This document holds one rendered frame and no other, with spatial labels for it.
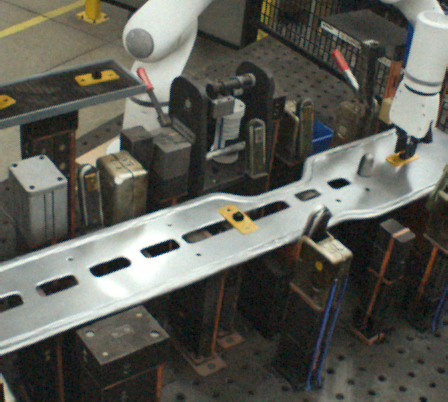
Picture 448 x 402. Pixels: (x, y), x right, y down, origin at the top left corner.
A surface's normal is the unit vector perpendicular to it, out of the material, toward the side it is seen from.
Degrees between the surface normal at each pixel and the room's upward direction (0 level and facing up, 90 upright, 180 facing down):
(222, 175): 0
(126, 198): 90
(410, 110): 90
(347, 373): 0
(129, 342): 0
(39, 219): 90
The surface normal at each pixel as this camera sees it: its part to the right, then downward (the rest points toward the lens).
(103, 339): 0.11, -0.82
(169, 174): 0.59, 0.51
